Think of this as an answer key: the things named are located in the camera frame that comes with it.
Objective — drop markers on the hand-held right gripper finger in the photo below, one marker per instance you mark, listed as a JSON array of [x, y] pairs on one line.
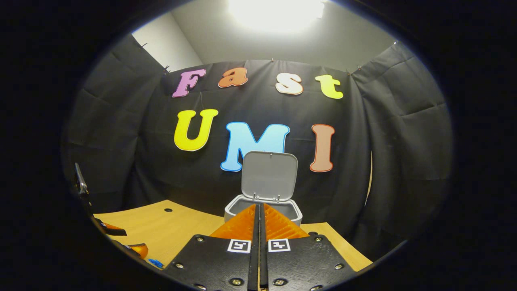
[[254, 266], [263, 266]]

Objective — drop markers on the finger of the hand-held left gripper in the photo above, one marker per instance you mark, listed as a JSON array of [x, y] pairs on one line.
[[140, 249], [113, 229]]

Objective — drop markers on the blue paper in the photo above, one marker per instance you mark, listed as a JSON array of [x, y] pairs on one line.
[[155, 263]]

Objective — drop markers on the grey desktop garbage bin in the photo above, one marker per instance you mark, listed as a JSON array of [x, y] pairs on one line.
[[268, 178]]

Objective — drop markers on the wooden desktop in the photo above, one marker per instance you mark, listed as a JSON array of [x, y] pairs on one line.
[[177, 234]]

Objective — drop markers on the black backdrop cloth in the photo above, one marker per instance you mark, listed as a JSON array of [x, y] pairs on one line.
[[363, 161]]

